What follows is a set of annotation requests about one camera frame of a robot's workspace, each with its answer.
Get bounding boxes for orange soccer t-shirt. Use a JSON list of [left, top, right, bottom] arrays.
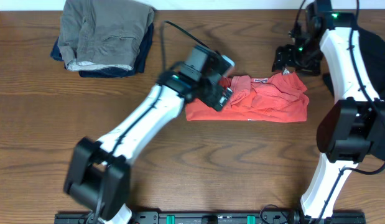
[[185, 72, 309, 123]]

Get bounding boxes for black garment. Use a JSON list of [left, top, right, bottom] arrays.
[[322, 24, 385, 162]]

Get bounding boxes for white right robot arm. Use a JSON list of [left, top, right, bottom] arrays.
[[272, 3, 385, 223]]

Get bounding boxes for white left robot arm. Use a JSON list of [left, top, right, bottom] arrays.
[[63, 70, 233, 223]]

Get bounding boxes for folded navy garment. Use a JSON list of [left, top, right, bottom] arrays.
[[50, 22, 155, 78]]

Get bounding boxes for folded grey trousers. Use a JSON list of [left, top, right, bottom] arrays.
[[57, 0, 155, 72]]

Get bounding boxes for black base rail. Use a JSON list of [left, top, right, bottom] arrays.
[[54, 210, 366, 224]]

